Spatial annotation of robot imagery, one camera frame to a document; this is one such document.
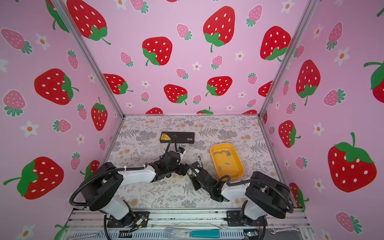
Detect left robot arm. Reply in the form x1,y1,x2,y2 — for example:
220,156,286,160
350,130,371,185
69,135,189,227

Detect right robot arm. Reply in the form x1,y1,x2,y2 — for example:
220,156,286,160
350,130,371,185
187,162,294,227

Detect yellow plastic tray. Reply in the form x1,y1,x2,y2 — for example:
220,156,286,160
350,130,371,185
211,143,245,180

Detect black tool case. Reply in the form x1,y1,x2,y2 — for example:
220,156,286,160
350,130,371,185
160,132,195,144

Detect staple strips in tray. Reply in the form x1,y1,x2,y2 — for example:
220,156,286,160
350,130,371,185
213,151,234,173

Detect silver wrench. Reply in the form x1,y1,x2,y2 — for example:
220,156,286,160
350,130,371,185
270,226,300,235

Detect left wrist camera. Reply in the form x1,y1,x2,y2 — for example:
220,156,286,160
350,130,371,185
177,147,186,160

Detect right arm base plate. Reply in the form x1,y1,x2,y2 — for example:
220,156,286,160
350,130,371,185
224,211,268,227

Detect teal handled tool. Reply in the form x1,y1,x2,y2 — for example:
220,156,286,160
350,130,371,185
190,229,221,239

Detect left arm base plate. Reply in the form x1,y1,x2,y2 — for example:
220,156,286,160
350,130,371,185
107,211,150,228

